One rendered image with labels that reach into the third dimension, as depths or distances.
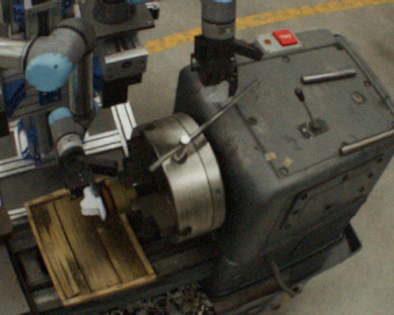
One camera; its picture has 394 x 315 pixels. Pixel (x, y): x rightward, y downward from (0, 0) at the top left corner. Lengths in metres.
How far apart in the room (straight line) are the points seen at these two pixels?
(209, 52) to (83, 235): 0.69
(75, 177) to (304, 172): 0.57
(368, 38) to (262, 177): 2.65
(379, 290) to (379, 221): 0.43
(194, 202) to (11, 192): 1.33
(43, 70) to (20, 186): 1.28
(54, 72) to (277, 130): 0.57
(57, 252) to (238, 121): 0.64
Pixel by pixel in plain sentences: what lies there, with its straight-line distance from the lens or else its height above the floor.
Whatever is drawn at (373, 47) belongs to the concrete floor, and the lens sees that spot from 3.85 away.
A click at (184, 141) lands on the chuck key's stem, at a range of 1.30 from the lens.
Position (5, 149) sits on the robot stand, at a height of 0.21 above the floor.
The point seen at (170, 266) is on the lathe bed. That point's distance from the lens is 1.64.
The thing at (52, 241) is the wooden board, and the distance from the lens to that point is 1.65.
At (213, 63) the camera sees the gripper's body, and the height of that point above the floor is 1.47.
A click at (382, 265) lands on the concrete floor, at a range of 2.86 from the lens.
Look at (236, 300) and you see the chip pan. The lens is 1.98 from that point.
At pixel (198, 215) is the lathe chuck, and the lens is 1.41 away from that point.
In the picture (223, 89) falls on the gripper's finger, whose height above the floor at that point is 1.39.
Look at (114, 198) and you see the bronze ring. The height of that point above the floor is 1.12.
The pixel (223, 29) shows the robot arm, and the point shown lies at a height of 1.56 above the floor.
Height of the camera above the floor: 2.38
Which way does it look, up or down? 56 degrees down
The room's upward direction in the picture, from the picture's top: 12 degrees clockwise
